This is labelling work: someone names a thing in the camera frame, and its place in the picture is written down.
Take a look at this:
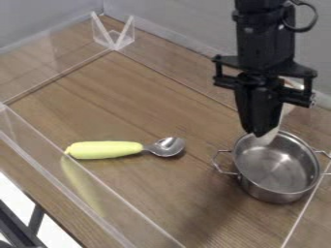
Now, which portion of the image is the black metal table leg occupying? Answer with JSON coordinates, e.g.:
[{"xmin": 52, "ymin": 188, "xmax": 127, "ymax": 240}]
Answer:
[{"xmin": 0, "ymin": 200, "xmax": 48, "ymax": 248}]

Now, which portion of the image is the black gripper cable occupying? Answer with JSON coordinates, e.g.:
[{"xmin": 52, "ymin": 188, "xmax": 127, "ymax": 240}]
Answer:
[{"xmin": 281, "ymin": 0, "xmax": 320, "ymax": 34}]

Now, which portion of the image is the clear acrylic enclosure wall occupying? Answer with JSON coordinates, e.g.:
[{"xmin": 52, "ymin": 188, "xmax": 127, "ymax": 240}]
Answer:
[{"xmin": 0, "ymin": 10, "xmax": 331, "ymax": 248}]

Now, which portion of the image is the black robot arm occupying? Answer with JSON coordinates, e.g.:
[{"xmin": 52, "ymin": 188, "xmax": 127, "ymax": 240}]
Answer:
[{"xmin": 212, "ymin": 0, "xmax": 318, "ymax": 137}]

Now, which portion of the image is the silver metal pot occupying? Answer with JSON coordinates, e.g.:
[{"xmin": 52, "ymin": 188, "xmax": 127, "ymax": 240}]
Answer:
[{"xmin": 212, "ymin": 131, "xmax": 331, "ymax": 204}]

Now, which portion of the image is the clear acrylic corner bracket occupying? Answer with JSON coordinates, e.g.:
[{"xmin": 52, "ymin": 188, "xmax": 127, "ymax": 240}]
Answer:
[{"xmin": 91, "ymin": 12, "xmax": 136, "ymax": 51}]

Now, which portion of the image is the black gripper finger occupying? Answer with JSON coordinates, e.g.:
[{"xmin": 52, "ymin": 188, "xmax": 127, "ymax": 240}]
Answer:
[
  {"xmin": 252, "ymin": 87, "xmax": 283, "ymax": 138},
  {"xmin": 233, "ymin": 84, "xmax": 253, "ymax": 134}
]

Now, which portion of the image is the white orange plush mushroom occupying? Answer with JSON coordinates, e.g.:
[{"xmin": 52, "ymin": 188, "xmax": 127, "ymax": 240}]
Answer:
[{"xmin": 253, "ymin": 81, "xmax": 306, "ymax": 146}]

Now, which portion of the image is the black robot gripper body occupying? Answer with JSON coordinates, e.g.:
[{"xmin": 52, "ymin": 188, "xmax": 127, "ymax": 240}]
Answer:
[{"xmin": 213, "ymin": 9, "xmax": 316, "ymax": 108}]

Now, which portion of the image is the yellow handled metal spoon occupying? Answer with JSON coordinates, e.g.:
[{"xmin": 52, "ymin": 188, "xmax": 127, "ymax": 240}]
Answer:
[{"xmin": 64, "ymin": 138, "xmax": 185, "ymax": 160}]

